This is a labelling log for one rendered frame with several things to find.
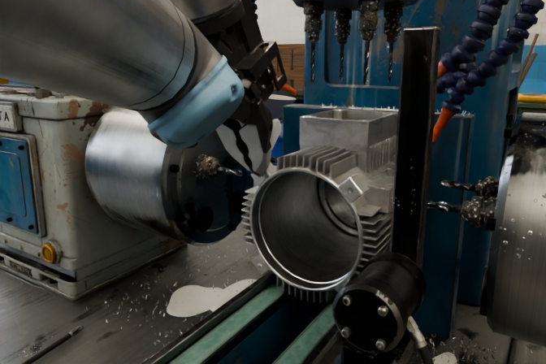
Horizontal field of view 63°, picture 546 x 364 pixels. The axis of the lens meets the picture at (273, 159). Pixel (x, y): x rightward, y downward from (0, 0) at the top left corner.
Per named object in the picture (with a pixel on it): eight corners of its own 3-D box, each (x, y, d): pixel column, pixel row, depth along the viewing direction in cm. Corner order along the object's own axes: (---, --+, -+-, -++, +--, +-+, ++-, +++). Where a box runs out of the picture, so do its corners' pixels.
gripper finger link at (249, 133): (297, 153, 58) (279, 93, 52) (277, 184, 54) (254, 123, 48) (277, 151, 59) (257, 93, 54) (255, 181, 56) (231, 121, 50)
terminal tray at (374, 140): (333, 152, 73) (334, 108, 71) (397, 160, 67) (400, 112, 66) (296, 166, 63) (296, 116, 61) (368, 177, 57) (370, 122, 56)
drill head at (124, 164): (145, 194, 103) (138, 85, 98) (279, 224, 84) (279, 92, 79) (41, 227, 83) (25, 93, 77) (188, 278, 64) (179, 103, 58)
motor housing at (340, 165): (309, 235, 78) (310, 127, 74) (418, 260, 68) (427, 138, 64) (240, 281, 62) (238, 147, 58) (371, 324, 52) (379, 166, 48)
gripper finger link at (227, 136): (277, 151, 59) (257, 93, 54) (255, 181, 56) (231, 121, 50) (257, 149, 61) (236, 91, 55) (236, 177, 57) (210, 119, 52)
